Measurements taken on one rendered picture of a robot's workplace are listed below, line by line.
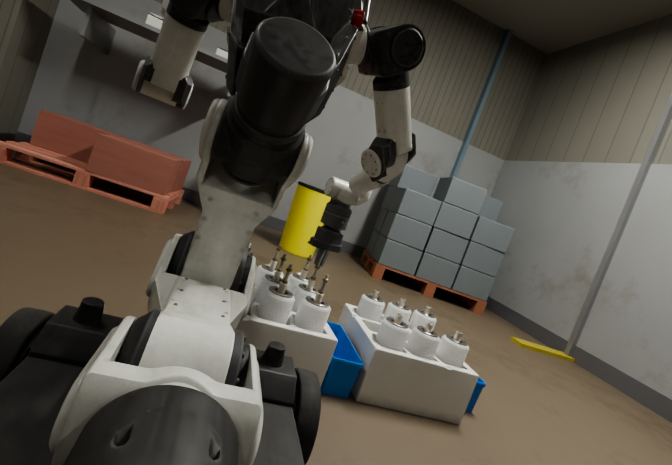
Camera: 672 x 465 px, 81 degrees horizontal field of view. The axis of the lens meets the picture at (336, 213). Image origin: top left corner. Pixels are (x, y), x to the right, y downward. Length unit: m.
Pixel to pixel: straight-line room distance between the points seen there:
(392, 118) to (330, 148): 3.09
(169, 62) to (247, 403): 0.78
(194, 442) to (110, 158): 2.79
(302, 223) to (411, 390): 1.95
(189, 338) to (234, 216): 0.29
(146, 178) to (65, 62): 1.57
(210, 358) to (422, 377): 0.93
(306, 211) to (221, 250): 2.28
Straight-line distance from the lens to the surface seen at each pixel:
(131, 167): 3.06
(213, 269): 0.84
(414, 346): 1.38
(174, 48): 1.02
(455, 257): 3.61
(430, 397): 1.43
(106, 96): 4.13
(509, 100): 5.02
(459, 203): 3.55
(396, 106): 0.98
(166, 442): 0.38
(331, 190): 1.24
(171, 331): 0.56
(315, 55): 0.56
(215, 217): 0.78
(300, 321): 1.20
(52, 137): 3.61
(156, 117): 4.03
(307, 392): 0.87
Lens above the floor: 0.59
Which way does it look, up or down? 3 degrees down
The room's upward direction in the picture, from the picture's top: 20 degrees clockwise
